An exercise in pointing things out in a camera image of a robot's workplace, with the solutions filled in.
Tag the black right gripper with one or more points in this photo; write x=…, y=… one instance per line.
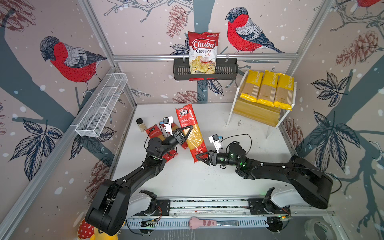
x=214, y=155

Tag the red spaghetti bag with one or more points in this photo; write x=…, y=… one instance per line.
x=156, y=132
x=172, y=129
x=195, y=141

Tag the black hanging wire basket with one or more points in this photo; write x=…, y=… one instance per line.
x=226, y=69

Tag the spice jar black lid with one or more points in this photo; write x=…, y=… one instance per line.
x=141, y=124

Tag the yellow pasta bag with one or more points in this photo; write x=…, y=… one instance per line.
x=285, y=92
x=252, y=86
x=268, y=89

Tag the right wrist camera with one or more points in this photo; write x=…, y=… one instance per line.
x=217, y=141

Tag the clear tape roll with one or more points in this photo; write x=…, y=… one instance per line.
x=318, y=229

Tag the pink handled scraper tool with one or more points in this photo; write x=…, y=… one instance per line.
x=195, y=223

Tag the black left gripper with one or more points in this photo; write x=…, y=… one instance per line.
x=178, y=137

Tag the yellow plush toy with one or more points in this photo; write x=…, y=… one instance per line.
x=103, y=236

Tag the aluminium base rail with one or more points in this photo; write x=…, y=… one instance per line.
x=145, y=214

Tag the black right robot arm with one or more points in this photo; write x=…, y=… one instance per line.
x=312, y=184

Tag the wooden two-tier shelf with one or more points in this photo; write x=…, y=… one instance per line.
x=272, y=117

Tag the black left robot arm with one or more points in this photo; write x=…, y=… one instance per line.
x=110, y=205

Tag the Chuba cassava chips bag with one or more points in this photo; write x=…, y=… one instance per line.
x=203, y=52

